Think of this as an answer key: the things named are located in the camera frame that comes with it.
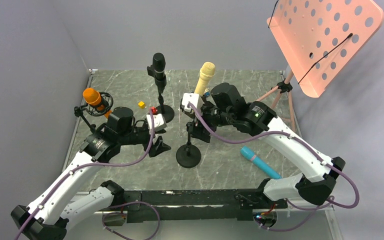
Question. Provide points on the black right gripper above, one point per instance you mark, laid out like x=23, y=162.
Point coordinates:
x=198, y=131

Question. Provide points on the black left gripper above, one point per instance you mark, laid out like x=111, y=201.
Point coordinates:
x=159, y=147

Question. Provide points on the black round-base clip stand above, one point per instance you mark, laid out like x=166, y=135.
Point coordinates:
x=188, y=155

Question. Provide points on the blue microphone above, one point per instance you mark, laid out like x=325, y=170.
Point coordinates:
x=250, y=155

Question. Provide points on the cream yellow microphone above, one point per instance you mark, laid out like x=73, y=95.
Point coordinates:
x=206, y=73

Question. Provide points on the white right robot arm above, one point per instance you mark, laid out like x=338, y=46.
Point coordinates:
x=319, y=172

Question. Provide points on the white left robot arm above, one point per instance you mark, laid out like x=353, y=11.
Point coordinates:
x=56, y=211

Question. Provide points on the black round-base tall stand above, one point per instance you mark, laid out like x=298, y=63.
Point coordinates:
x=166, y=110

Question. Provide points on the black microphone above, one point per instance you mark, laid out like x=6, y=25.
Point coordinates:
x=157, y=71

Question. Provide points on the orange microphone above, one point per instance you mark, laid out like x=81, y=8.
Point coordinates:
x=98, y=103

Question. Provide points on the pink perforated music stand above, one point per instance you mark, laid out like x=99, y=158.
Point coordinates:
x=319, y=37

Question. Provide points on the yellow cube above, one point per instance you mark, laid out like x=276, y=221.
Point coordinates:
x=141, y=104

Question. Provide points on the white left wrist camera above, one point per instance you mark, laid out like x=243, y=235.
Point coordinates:
x=158, y=121

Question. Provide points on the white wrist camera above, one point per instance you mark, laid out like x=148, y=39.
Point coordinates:
x=190, y=99
x=158, y=121

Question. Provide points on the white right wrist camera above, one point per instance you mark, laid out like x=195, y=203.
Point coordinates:
x=190, y=99

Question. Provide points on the black tripod shock-mount stand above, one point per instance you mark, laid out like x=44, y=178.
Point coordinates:
x=79, y=112

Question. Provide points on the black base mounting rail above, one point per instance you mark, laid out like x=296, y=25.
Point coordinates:
x=193, y=204

